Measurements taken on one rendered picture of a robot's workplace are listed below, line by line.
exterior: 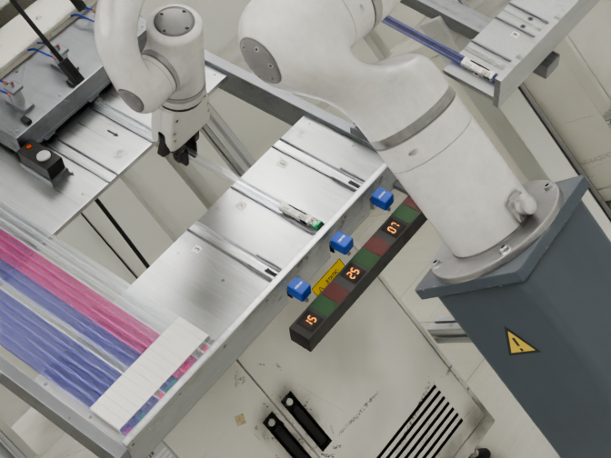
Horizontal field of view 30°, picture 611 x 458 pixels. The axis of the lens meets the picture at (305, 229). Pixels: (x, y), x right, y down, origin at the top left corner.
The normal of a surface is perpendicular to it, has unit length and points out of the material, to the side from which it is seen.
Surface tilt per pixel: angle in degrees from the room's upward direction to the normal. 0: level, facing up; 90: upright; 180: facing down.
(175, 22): 52
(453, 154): 90
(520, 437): 0
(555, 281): 90
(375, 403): 90
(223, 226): 43
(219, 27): 90
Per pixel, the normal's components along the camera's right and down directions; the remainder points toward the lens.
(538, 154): 0.48, -0.06
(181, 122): 0.71, 0.60
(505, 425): -0.59, -0.76
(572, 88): -0.62, 0.65
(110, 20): -0.64, -0.02
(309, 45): 0.29, 0.07
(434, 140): 0.12, 0.25
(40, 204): -0.08, -0.62
